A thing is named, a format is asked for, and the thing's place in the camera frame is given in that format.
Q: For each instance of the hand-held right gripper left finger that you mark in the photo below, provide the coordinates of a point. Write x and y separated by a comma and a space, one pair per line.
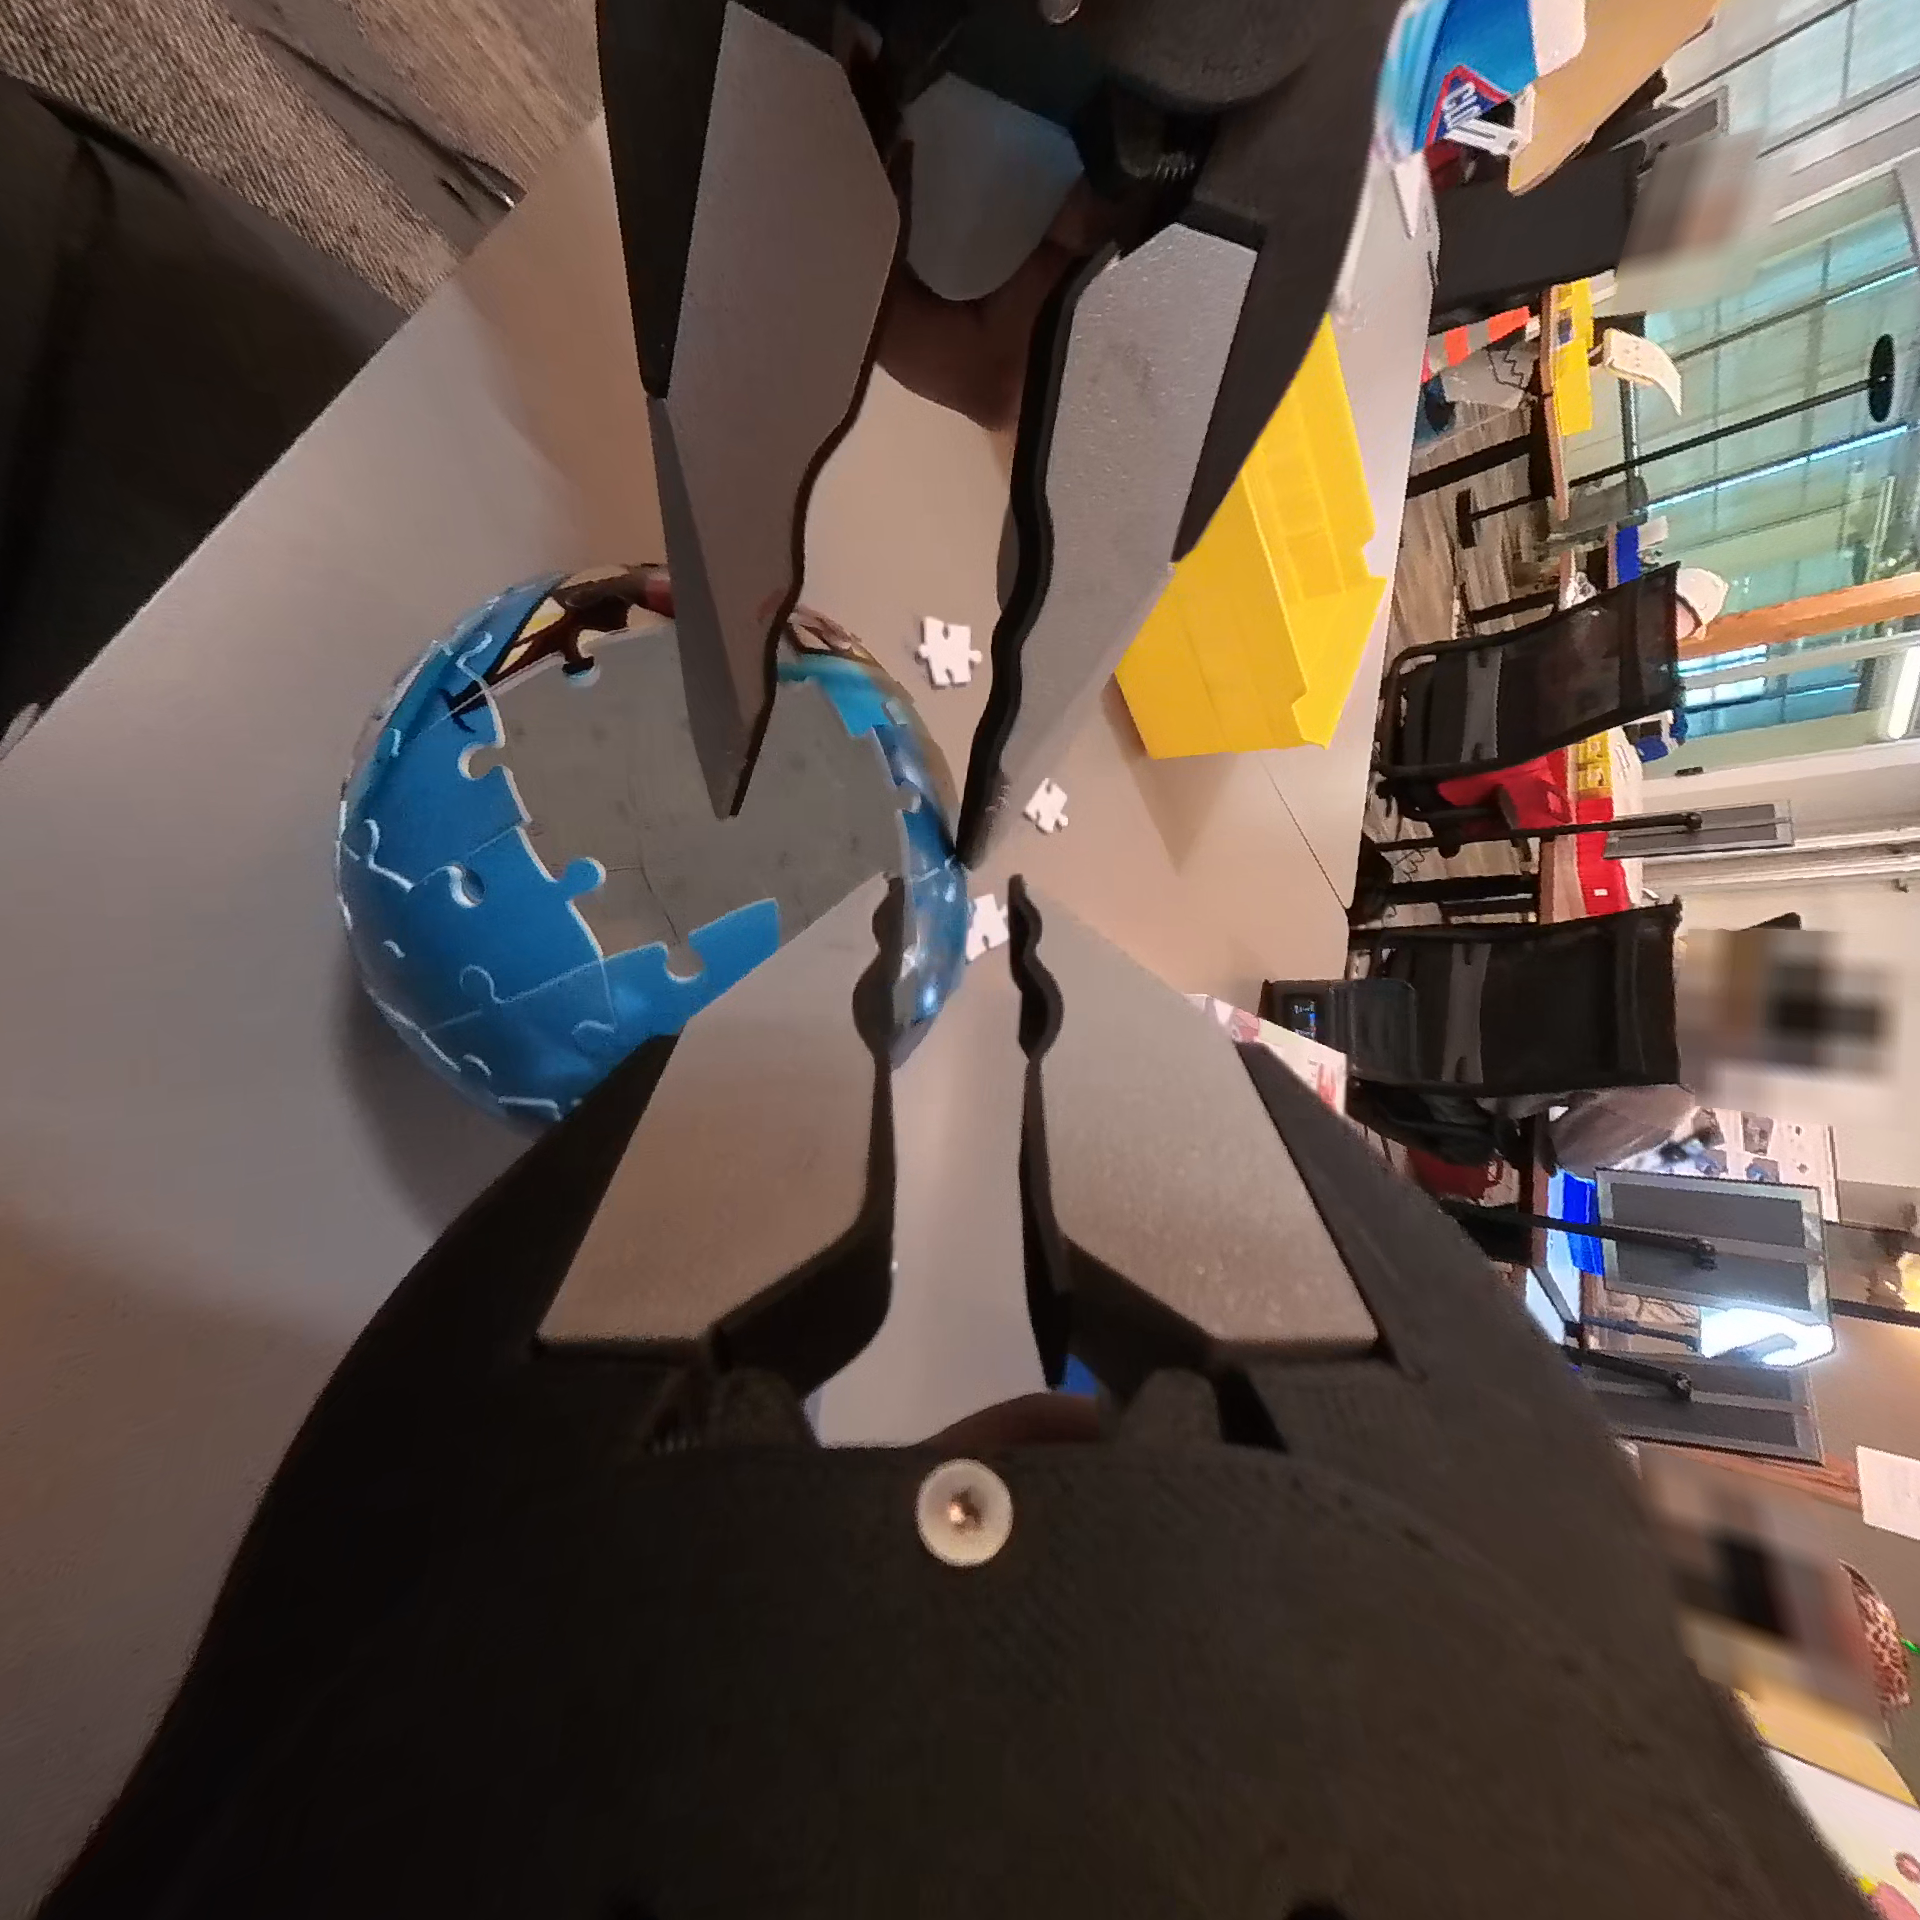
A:
706, 1185

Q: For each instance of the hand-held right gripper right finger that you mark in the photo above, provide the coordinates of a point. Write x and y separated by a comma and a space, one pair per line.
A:
1185, 1200

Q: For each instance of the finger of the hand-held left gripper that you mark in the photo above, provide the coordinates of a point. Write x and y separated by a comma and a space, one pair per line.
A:
1125, 435
764, 300

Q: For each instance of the white puzzle piece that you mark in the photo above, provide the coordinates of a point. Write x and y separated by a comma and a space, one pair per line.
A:
985, 922
950, 651
1047, 804

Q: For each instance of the blue puzzle ball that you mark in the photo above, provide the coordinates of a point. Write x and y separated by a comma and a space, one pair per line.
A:
451, 870

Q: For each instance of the colourful puzzle box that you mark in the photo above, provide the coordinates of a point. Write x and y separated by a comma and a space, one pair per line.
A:
1276, 1050

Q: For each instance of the person's left hand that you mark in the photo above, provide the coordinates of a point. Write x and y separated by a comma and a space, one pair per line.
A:
962, 352

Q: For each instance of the blue and white bag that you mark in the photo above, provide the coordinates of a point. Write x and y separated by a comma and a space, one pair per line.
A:
1463, 76

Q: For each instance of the yellow plastic bin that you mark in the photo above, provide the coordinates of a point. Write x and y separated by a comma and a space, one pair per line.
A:
1260, 599

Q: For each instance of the black device with display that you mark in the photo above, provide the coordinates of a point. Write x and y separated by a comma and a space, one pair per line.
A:
1308, 1012

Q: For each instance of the cardboard box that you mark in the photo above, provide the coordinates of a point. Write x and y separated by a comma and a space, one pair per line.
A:
1622, 90

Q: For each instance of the black mesh chair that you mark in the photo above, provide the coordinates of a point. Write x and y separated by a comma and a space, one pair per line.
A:
1531, 1003
1590, 675

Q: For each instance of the red bag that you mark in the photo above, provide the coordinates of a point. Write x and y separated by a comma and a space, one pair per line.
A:
1516, 803

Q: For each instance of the grey framed panel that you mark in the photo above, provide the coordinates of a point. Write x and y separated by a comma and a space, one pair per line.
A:
1711, 1244
1711, 1410

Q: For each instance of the black floor lamp stand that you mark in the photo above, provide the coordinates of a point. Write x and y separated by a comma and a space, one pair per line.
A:
1883, 382

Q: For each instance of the wooden beam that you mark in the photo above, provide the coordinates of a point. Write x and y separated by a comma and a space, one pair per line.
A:
1829, 609

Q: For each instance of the white paper sheet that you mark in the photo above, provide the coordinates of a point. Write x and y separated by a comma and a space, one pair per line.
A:
1893, 1488

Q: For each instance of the brown spotted object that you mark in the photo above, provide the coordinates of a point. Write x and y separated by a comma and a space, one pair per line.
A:
1883, 1635

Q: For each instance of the wooden board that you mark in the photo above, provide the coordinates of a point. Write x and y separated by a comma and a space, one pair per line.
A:
1815, 1732

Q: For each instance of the printed instruction sheet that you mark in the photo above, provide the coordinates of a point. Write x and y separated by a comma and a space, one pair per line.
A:
1861, 1852

